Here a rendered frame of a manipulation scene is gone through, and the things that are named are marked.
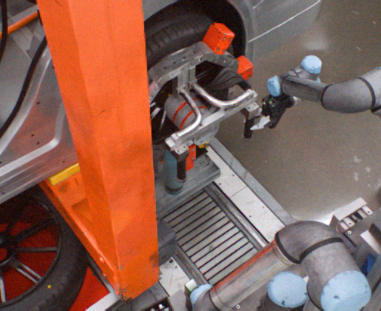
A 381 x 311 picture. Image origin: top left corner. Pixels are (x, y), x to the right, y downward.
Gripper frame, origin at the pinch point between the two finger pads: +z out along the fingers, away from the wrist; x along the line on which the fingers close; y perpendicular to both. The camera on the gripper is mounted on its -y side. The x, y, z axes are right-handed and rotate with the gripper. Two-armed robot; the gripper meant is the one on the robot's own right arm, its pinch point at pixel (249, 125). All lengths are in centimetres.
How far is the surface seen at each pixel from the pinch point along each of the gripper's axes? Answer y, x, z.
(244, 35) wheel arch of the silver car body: 11.3, -31.5, -22.3
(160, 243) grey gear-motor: -43, 3, 48
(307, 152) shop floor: -83, -11, -61
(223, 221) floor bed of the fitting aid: -77, -3, 6
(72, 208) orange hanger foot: -14, -18, 74
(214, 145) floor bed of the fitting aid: -75, -41, -19
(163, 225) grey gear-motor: -42, -3, 42
